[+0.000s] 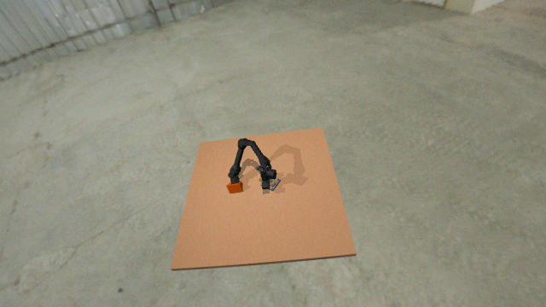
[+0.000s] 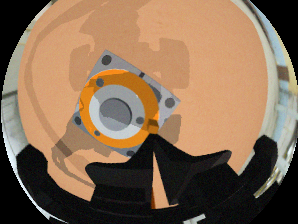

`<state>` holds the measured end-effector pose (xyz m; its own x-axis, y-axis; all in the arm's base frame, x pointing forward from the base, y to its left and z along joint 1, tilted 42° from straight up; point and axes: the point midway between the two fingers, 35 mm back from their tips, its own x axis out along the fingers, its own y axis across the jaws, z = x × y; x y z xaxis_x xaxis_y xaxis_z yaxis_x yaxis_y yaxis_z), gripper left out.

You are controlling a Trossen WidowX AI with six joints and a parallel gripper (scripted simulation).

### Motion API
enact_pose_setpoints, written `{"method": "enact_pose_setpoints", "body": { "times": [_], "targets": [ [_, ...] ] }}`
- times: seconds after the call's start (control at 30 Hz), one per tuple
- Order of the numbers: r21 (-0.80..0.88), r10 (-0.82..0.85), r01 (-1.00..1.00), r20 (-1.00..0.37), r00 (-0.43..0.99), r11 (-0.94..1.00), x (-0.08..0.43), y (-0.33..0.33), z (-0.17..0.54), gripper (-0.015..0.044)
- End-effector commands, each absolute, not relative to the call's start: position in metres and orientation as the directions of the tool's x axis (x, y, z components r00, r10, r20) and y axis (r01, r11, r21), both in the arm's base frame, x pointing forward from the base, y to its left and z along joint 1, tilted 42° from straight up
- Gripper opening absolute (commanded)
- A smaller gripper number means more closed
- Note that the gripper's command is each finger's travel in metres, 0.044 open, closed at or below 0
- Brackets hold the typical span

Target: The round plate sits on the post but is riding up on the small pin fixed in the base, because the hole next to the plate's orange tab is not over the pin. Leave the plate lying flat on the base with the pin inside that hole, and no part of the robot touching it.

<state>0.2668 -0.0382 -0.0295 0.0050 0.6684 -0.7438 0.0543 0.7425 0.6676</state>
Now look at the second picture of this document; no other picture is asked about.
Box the orange round plate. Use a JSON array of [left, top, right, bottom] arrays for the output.
[[78, 68, 160, 148]]

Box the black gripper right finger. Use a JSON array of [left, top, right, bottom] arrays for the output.
[[153, 133, 231, 206]]

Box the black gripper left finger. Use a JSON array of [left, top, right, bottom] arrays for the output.
[[85, 133, 154, 202]]

